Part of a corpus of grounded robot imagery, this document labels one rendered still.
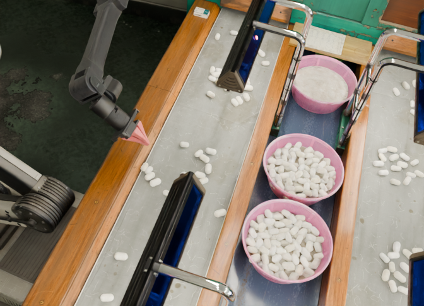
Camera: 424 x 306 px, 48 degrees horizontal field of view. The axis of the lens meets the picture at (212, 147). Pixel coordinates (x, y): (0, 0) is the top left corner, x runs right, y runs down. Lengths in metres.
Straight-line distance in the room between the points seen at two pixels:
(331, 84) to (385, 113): 0.23
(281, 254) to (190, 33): 0.98
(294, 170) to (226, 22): 0.79
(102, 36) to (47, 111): 1.31
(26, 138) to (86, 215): 1.27
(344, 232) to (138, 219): 0.61
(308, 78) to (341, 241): 0.72
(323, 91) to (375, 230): 0.60
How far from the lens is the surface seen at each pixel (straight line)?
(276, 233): 1.45
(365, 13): 2.06
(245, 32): 1.45
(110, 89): 1.40
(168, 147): 1.58
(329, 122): 1.86
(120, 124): 1.38
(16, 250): 1.74
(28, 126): 2.68
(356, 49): 2.06
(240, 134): 1.64
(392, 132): 1.83
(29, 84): 2.90
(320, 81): 1.92
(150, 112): 1.64
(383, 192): 1.65
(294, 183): 1.58
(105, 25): 1.51
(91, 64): 1.37
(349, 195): 1.56
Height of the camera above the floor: 1.98
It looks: 51 degrees down
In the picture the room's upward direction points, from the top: 9 degrees clockwise
